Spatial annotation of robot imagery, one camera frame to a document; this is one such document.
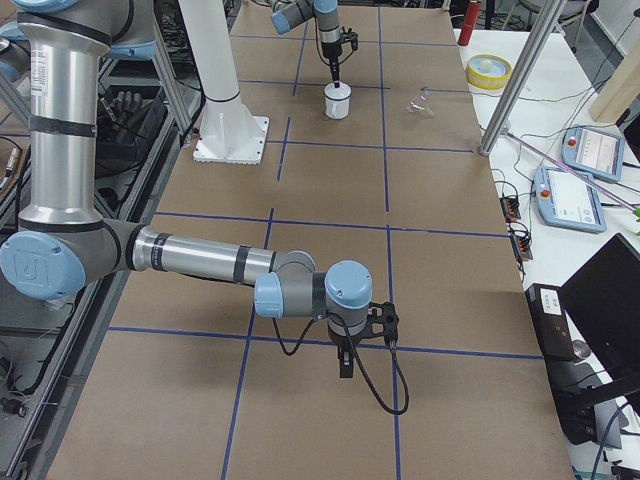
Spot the white enamel mug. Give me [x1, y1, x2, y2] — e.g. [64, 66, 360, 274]
[324, 95, 351, 120]

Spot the teach pendant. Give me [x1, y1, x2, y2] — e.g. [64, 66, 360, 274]
[533, 166, 607, 233]
[561, 126, 625, 183]

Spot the yellow tape roll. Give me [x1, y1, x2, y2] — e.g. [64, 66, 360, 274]
[465, 54, 513, 91]

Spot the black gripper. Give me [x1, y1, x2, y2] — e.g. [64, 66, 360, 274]
[320, 42, 342, 88]
[329, 330, 356, 378]

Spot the red cylinder bottle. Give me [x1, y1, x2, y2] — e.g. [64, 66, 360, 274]
[457, 0, 482, 46]

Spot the aluminium frame post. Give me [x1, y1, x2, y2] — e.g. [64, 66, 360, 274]
[479, 0, 567, 156]

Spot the white camera stand base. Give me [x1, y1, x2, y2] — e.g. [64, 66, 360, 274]
[179, 0, 269, 165]

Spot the far teach pendant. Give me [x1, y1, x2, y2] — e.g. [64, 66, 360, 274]
[561, 126, 625, 183]

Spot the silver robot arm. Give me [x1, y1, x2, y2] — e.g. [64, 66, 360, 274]
[1, 1, 376, 378]
[268, 0, 344, 87]

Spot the clear glass funnel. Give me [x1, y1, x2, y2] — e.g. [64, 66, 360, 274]
[406, 86, 434, 119]

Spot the metal grabber stick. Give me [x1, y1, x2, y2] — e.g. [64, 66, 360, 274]
[501, 129, 639, 217]

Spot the black computer box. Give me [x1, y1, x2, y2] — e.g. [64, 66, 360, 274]
[526, 283, 622, 449]

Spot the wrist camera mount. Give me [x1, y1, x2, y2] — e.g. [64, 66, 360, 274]
[341, 27, 359, 51]
[366, 302, 399, 347]

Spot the black monitor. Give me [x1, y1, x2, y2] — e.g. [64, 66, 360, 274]
[559, 233, 639, 379]

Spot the near teach pendant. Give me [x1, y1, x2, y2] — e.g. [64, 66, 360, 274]
[533, 166, 607, 233]

